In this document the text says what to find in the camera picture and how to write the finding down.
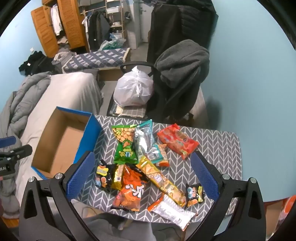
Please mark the grey checked seat cushion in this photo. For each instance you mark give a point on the grey checked seat cushion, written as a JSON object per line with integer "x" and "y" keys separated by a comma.
{"x": 128, "y": 111}

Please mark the dark grey fleece blanket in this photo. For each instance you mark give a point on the dark grey fleece blanket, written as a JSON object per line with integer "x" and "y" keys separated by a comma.
{"x": 181, "y": 61}

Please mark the long yellow chip bag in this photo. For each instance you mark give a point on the long yellow chip bag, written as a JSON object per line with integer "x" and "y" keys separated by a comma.
{"x": 161, "y": 181}

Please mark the small orange noodle snack pack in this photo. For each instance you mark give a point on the small orange noodle snack pack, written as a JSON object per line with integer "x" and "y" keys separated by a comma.
{"x": 164, "y": 162}

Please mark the white orange snack bag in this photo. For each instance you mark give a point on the white orange snack bag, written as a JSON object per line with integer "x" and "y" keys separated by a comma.
{"x": 168, "y": 209}

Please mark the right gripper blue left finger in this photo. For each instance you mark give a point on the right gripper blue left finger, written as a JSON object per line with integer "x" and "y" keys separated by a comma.
{"x": 77, "y": 174}

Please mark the white plastic bag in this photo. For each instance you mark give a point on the white plastic bag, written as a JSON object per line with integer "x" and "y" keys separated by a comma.
{"x": 134, "y": 88}

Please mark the small black cartoon snack pack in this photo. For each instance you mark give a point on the small black cartoon snack pack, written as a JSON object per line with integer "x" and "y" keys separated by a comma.
{"x": 194, "y": 194}

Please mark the red cracker snack bag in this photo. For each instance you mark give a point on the red cracker snack bag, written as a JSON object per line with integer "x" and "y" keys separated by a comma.
{"x": 177, "y": 140}

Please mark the grey chevron table cloth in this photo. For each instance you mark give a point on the grey chevron table cloth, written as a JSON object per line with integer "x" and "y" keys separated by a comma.
{"x": 221, "y": 149}

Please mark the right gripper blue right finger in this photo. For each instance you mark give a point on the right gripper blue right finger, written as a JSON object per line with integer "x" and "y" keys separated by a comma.
{"x": 207, "y": 174}

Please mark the hanging dark clothes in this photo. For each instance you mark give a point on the hanging dark clothes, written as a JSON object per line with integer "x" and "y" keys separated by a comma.
{"x": 97, "y": 29}

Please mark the bed with grey sheet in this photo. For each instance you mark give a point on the bed with grey sheet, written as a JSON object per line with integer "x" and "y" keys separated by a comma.
{"x": 77, "y": 90}

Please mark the green peanut snack bag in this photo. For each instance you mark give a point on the green peanut snack bag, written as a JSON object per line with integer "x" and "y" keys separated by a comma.
{"x": 125, "y": 152}

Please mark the black office chair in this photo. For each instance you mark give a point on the black office chair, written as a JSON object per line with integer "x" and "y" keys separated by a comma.
{"x": 170, "y": 102}

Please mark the blue cardboard box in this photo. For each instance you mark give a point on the blue cardboard box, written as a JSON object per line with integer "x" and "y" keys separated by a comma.
{"x": 67, "y": 135}

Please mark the orange black chip bag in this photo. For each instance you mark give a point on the orange black chip bag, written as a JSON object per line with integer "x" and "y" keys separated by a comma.
{"x": 133, "y": 185}

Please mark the wooden louvered wardrobe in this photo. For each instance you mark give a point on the wooden louvered wardrobe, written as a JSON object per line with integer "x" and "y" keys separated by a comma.
{"x": 58, "y": 21}

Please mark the blue patterned mattress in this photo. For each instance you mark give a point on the blue patterned mattress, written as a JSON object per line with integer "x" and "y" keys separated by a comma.
{"x": 101, "y": 59}

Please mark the black clothes pile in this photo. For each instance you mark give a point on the black clothes pile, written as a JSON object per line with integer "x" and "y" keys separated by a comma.
{"x": 36, "y": 63}

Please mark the teal silver snack bag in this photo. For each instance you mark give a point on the teal silver snack bag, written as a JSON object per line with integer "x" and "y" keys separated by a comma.
{"x": 145, "y": 144}

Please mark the black hanging coat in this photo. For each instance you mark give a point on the black hanging coat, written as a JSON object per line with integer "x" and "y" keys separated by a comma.
{"x": 175, "y": 21}

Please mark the yellow biscuit bar pack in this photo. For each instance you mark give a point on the yellow biscuit bar pack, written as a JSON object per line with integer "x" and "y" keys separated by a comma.
{"x": 117, "y": 174}

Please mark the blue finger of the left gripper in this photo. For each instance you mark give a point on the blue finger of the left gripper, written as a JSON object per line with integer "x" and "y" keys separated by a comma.
{"x": 8, "y": 141}
{"x": 17, "y": 153}

